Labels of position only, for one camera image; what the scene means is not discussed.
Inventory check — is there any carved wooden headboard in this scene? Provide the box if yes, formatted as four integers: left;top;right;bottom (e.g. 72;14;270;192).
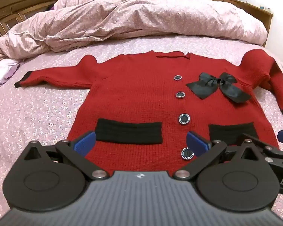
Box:
0;0;62;51

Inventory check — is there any red knit cardigan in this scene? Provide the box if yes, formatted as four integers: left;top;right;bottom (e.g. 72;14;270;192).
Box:
14;50;283;177

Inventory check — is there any pink floral quilt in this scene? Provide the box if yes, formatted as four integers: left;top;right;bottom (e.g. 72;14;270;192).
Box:
0;0;267;59

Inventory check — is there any purple and white pillow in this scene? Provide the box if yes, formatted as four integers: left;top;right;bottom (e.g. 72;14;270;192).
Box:
0;60;20;93

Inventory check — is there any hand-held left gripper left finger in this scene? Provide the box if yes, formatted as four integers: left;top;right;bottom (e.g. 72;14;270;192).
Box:
24;131;109;180

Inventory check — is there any pink floral bed sheet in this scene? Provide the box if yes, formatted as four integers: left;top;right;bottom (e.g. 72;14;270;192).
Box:
0;36;283;217

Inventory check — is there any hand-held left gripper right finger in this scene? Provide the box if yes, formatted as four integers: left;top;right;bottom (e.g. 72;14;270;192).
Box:
173;131;258;180

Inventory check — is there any wooden bed side board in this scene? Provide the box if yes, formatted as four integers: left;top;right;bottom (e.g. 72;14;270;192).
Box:
147;0;274;48

